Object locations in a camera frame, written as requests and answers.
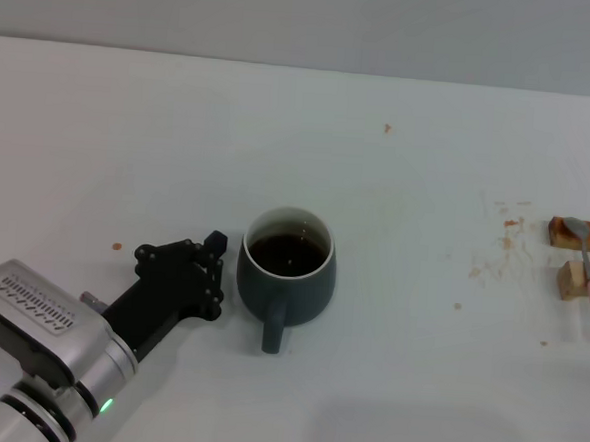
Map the pink handled metal spoon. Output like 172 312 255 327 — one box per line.
554 215 590 336

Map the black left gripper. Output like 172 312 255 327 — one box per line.
98 224 230 369

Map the dark grey ceramic cup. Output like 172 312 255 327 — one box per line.
230 203 342 358

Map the plain light wooden block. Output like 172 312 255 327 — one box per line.
555 258 590 303

